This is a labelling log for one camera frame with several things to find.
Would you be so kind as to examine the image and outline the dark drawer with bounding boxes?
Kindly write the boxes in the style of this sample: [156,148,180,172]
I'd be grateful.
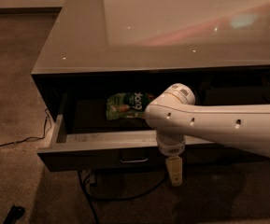
[203,86,270,105]
[36,91,217,173]

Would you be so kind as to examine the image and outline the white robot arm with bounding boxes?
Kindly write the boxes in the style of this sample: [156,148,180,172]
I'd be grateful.
[145,83,270,187]

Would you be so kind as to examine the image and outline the dark cabinet with glass top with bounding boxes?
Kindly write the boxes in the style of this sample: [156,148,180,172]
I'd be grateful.
[32,0,270,161]

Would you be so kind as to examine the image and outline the green snack bag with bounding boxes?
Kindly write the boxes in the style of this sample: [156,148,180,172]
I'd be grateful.
[106,92,155,120]

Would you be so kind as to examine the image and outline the black object on floor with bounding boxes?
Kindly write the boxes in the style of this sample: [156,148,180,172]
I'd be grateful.
[3,205,25,224]

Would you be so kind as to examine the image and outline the thin black floor cable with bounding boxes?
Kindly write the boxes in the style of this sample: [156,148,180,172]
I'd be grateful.
[0,108,51,159]

